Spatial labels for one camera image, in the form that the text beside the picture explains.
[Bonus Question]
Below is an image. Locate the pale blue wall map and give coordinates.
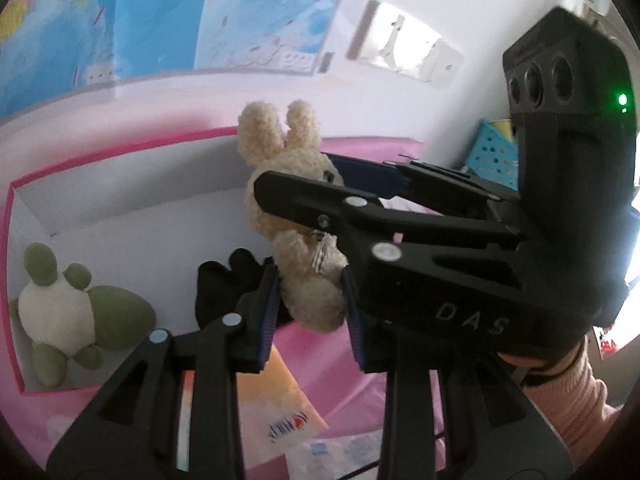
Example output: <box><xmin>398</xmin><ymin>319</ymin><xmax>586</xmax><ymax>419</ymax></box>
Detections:
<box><xmin>192</xmin><ymin>0</ymin><xmax>362</xmax><ymax>77</ymax></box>

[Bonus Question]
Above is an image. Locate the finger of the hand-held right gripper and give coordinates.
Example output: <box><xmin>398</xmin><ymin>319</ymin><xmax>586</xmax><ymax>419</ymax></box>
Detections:
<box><xmin>320</xmin><ymin>152</ymin><xmax>522</xmax><ymax>231</ymax></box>
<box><xmin>253</xmin><ymin>170</ymin><xmax>527</xmax><ymax>307</ymax></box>

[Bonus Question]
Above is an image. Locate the orange tissue pack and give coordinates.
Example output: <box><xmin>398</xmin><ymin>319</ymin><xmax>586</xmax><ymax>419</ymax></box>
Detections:
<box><xmin>235</xmin><ymin>345</ymin><xmax>331</xmax><ymax>456</ymax></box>

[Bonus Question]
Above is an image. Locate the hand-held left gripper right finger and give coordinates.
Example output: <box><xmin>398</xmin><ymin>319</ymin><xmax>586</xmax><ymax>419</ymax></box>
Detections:
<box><xmin>341</xmin><ymin>266</ymin><xmax>573</xmax><ymax>480</ymax></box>

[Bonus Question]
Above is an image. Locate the colourful wall map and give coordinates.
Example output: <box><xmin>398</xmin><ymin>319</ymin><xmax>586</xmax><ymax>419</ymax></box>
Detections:
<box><xmin>0</xmin><ymin>0</ymin><xmax>221</xmax><ymax>118</ymax></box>

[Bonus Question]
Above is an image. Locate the wall picture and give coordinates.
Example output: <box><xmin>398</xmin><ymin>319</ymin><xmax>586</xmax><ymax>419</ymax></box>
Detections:
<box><xmin>345</xmin><ymin>0</ymin><xmax>443</xmax><ymax>78</ymax></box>

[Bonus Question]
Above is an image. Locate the green and white plush toy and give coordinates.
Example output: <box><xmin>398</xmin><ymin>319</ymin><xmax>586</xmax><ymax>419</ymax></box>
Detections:
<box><xmin>9</xmin><ymin>242</ymin><xmax>157</xmax><ymax>388</ymax></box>

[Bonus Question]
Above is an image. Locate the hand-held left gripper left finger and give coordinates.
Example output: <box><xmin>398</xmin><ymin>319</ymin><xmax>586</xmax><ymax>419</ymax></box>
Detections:
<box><xmin>46</xmin><ymin>262</ymin><xmax>281</xmax><ymax>480</ymax></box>

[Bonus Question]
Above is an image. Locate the pink storage box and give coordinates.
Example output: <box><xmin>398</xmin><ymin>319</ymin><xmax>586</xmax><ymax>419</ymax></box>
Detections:
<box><xmin>2</xmin><ymin>126</ymin><xmax>281</xmax><ymax>397</ymax></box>

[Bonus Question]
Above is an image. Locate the blue plastic basket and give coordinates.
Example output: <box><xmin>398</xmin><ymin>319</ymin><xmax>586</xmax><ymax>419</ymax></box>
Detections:
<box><xmin>462</xmin><ymin>119</ymin><xmax>521</xmax><ymax>191</ymax></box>

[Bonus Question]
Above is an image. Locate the black cable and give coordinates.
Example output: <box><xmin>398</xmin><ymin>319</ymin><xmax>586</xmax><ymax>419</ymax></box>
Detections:
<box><xmin>345</xmin><ymin>430</ymin><xmax>448</xmax><ymax>480</ymax></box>

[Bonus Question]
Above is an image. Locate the beige bunny plush toy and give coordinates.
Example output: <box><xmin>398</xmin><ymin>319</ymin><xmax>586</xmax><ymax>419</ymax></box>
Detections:
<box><xmin>236</xmin><ymin>100</ymin><xmax>351</xmax><ymax>335</ymax></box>

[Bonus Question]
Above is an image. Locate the pink printed bedsheet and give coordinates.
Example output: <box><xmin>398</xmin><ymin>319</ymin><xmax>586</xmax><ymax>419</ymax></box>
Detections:
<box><xmin>0</xmin><ymin>135</ymin><xmax>451</xmax><ymax>480</ymax></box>

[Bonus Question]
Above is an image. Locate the white and blue tissue pack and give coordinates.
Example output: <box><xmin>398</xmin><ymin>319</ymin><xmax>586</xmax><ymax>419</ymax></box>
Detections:
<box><xmin>285</xmin><ymin>430</ymin><xmax>396</xmax><ymax>480</ymax></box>

